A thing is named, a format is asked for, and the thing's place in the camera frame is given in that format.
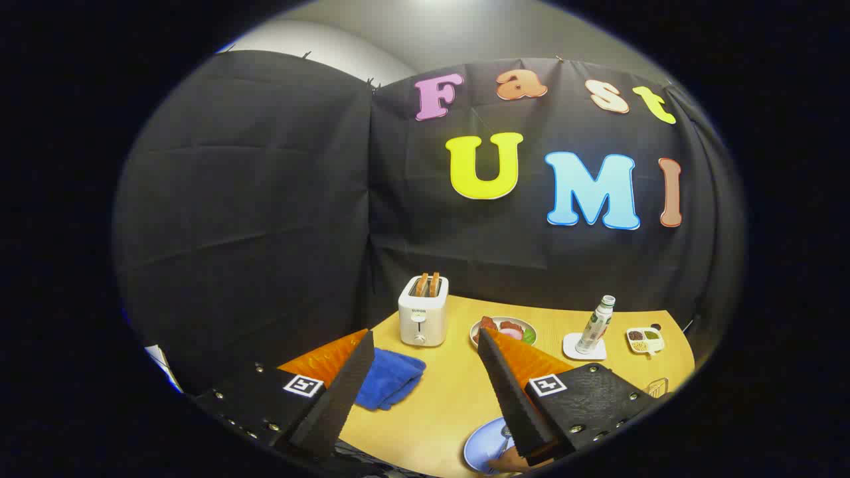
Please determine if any blue round plate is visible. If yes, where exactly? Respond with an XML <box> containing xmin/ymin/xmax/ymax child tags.
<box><xmin>463</xmin><ymin>416</ymin><xmax>525</xmax><ymax>476</ymax></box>

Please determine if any white toaster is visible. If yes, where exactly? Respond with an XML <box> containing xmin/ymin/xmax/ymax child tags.
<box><xmin>398</xmin><ymin>274</ymin><xmax>450</xmax><ymax>347</ymax></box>

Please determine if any white and green drink bottle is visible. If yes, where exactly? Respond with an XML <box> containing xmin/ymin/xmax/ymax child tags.
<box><xmin>575</xmin><ymin>295</ymin><xmax>616</xmax><ymax>355</ymax></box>

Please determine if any white power strip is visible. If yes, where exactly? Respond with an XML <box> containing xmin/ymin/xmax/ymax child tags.
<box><xmin>145</xmin><ymin>344</ymin><xmax>183</xmax><ymax>394</ymax></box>

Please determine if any white divided condiment dish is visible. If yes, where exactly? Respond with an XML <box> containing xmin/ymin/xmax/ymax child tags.
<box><xmin>626</xmin><ymin>326</ymin><xmax>665</xmax><ymax>355</ymax></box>

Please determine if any oval plate of food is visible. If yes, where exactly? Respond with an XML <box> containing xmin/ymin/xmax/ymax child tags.
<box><xmin>469</xmin><ymin>316</ymin><xmax>538</xmax><ymax>351</ymax></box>

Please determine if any white square coaster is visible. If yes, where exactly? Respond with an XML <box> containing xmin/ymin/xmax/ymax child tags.
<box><xmin>562</xmin><ymin>332</ymin><xmax>607</xmax><ymax>361</ymax></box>

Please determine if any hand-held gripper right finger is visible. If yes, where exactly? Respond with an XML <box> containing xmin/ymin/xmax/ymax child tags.
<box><xmin>477</xmin><ymin>327</ymin><xmax>668</xmax><ymax>467</ymax></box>

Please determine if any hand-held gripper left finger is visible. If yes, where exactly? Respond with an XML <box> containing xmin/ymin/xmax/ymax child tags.
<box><xmin>191</xmin><ymin>329</ymin><xmax>376</xmax><ymax>460</ymax></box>

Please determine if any blue folded towel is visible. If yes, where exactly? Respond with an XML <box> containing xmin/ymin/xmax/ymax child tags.
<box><xmin>354</xmin><ymin>347</ymin><xmax>427</xmax><ymax>411</ymax></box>

